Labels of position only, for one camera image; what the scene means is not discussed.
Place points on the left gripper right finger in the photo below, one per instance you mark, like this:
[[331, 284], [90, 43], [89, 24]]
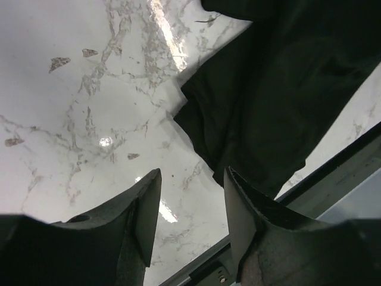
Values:
[[274, 245]]

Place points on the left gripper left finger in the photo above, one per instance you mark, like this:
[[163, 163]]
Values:
[[111, 244]]

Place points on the black t shirt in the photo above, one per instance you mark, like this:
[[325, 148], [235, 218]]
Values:
[[262, 103]]

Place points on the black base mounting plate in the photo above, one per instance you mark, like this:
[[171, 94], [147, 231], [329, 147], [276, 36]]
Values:
[[346, 187]]

